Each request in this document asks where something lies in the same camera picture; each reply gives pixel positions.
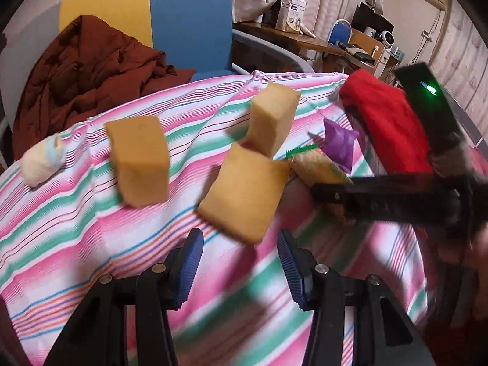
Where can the white carton box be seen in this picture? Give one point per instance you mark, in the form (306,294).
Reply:
(291,13)

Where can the yellow sponge block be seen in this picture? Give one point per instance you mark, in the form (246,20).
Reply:
(141,160)
(244,194)
(270,122)

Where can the purple snack packet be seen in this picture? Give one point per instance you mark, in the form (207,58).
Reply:
(339,145)

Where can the grey yellow blue chair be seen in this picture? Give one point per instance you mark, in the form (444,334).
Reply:
(190,23)

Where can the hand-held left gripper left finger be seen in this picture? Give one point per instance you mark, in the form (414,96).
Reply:
(188,270)

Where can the green yellow snack packet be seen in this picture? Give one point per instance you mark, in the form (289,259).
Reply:
(316,167)

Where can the red cloth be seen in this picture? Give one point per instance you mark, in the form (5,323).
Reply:
(385,122)

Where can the dark red jacket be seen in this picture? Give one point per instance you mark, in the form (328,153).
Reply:
(87,72)

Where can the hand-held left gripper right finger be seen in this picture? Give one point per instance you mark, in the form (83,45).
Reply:
(293,274)

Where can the cream plush toy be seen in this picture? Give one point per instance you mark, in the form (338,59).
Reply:
(40,162)

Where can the pink patterned curtain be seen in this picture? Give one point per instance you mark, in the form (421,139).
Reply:
(465,53)

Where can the black monitor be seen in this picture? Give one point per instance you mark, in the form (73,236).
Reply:
(368,17)

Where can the wooden desk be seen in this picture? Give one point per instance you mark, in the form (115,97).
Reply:
(289,36)

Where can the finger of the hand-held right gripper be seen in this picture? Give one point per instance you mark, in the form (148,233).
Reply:
(381,202)

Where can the striped tablecloth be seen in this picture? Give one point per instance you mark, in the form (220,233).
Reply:
(76,228)

